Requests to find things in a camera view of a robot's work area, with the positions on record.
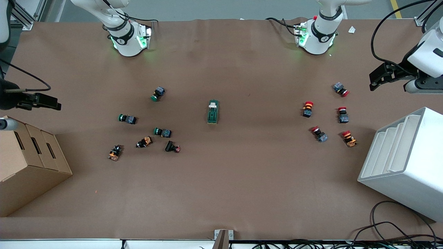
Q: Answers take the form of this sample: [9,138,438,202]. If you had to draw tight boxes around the green load switch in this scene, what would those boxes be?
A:
[207,100,220,125]

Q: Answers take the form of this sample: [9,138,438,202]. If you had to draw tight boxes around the red emergency button blue block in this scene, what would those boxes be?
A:
[337,107,350,124]
[310,126,328,143]
[333,82,350,98]

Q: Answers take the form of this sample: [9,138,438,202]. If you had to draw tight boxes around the brown cardboard slotted box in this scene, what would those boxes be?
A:
[0,116,73,218]

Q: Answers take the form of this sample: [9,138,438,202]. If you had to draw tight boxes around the white stepped storage bin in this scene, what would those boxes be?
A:
[358,107,443,222]

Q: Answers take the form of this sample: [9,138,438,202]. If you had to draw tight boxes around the square push button red contacts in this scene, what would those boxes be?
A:
[164,140,181,153]

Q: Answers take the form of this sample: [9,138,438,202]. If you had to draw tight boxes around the brown table cover sheet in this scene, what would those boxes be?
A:
[0,17,443,241]

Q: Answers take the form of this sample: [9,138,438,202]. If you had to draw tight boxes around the black right arm wrist cable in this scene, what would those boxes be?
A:
[0,58,52,92]

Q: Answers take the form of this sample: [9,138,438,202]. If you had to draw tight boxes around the black arm wrist cable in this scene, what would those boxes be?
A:
[371,0,443,67]
[0,58,52,92]

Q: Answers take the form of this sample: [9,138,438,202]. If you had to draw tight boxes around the black left arm wrist cable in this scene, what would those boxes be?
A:
[371,0,443,67]

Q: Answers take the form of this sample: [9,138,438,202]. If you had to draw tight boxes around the aluminium frame profile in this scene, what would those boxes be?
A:
[414,0,443,27]
[10,0,35,31]

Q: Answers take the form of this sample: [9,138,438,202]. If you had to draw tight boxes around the black selector switch orange block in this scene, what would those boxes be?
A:
[108,145,123,162]
[136,136,153,149]

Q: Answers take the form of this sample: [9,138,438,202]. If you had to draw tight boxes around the black left arm base cable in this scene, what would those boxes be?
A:
[266,17,305,35]

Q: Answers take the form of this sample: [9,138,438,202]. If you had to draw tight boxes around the black arm base cable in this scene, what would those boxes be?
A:
[266,17,305,35]
[102,0,159,25]

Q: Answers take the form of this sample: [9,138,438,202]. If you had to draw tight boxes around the black right arm base cable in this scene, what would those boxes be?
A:
[102,0,159,25]

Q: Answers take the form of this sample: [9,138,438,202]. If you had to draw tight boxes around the black looped floor cable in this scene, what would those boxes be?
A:
[370,201,437,242]

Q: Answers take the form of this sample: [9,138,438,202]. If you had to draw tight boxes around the tangled black floor cables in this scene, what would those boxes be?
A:
[253,238,443,249]

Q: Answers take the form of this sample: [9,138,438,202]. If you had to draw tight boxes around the grey metal table bracket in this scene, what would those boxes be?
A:
[214,229,234,249]

